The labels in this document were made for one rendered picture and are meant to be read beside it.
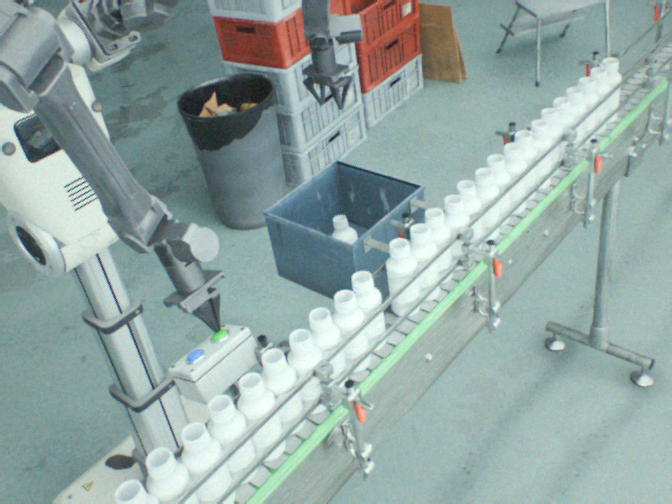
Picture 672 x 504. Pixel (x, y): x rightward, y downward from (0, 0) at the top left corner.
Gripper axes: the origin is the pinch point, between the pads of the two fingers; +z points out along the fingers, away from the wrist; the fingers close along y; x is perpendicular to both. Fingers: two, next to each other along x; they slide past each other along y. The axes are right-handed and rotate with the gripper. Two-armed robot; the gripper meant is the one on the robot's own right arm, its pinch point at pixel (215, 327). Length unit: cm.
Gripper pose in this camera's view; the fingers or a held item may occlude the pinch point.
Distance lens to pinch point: 138.3
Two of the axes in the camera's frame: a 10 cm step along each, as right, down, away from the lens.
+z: 3.9, 8.5, 3.6
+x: -6.7, -0.1, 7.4
